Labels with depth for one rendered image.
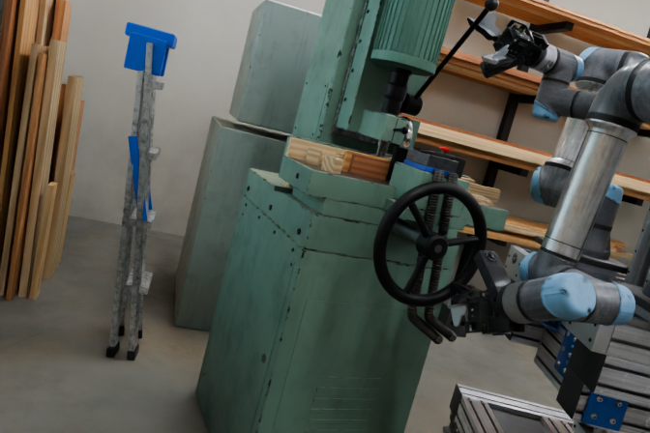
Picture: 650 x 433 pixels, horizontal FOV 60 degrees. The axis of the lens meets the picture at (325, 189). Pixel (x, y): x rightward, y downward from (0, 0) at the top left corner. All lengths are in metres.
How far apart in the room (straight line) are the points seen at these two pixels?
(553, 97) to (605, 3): 3.26
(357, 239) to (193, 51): 2.58
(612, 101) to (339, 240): 0.66
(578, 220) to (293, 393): 0.79
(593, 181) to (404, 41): 0.59
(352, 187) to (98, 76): 2.67
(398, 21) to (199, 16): 2.43
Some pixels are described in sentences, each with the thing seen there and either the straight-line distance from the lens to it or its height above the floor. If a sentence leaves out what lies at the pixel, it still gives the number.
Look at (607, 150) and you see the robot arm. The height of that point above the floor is 1.10.
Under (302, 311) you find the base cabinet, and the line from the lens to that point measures 1.41.
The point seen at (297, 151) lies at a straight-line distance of 1.47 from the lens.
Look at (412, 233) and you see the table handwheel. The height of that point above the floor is 0.82.
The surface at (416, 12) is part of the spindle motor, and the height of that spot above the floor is 1.33.
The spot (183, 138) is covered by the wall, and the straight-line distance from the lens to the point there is 3.81.
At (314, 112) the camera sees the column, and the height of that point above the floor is 1.03.
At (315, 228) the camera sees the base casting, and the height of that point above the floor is 0.77.
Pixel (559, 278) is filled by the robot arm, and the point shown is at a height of 0.87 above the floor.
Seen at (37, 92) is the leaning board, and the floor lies 0.84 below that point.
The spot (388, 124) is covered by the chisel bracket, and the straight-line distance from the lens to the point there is 1.50.
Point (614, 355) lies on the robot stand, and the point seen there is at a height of 0.69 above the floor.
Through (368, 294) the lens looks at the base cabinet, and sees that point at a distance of 1.46.
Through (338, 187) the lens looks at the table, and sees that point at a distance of 1.34.
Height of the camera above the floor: 1.03
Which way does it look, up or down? 8 degrees down
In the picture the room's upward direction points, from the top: 15 degrees clockwise
